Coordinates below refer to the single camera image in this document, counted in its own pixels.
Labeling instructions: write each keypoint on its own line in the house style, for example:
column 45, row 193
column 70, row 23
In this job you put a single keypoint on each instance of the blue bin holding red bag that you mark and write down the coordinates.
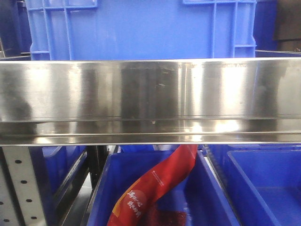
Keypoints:
column 197, row 201

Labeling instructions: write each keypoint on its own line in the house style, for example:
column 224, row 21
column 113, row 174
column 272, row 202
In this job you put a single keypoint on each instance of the blue bin lower right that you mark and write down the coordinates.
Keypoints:
column 262, row 182

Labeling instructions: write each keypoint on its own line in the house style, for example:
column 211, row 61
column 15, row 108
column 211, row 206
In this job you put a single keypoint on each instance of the stainless steel shelf beam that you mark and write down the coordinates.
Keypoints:
column 193, row 101

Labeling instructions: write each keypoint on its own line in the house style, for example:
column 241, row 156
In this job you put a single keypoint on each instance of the red printed snack bag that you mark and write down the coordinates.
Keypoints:
column 152, row 185

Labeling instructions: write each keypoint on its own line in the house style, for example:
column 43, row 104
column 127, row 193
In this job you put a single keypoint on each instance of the blue crate on upper shelf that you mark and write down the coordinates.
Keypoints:
column 141, row 29

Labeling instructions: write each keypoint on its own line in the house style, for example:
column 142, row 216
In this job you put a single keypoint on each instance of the perforated grey metal upright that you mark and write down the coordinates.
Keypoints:
column 27, row 169

